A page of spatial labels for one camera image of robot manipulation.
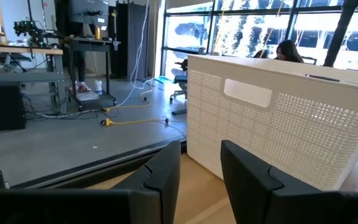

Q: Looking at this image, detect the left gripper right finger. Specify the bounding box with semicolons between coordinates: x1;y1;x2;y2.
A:
220;139;358;224

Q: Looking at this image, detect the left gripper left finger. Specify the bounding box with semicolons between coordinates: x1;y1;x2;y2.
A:
0;140;181;224

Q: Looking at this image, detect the white perforated plastic basket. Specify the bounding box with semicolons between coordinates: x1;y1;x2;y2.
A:
186;54;358;191

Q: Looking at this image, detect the grey office chair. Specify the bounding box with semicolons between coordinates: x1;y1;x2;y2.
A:
169;58;189;103

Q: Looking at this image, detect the person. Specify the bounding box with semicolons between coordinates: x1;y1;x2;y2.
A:
69;21;93;93
274;39;305;64

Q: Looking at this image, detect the dark grey partition panel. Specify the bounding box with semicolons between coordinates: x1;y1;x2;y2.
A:
116;1;150;80

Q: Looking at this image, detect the black cart table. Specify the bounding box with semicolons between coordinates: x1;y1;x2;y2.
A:
62;36;121;112

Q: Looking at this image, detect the black cabinet box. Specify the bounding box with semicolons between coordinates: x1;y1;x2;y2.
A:
0;81;27;134

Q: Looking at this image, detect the black slanted pole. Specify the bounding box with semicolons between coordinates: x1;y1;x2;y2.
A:
323;0;358;68

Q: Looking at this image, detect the black monitor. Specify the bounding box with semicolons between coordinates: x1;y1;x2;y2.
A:
68;0;110;28

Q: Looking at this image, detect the wooden top desk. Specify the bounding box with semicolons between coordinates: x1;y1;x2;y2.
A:
0;43;65;114

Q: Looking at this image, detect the black robot on desk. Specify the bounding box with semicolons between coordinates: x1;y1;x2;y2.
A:
12;20;60;48

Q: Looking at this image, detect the black aluminium table frame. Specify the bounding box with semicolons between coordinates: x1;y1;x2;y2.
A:
11;138;188;190

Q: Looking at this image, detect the yellow extension cable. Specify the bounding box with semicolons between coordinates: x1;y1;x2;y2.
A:
103;90;154;113
100;117;170;127

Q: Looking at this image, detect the white floor cable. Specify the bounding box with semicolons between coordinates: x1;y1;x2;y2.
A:
113;0;155;108

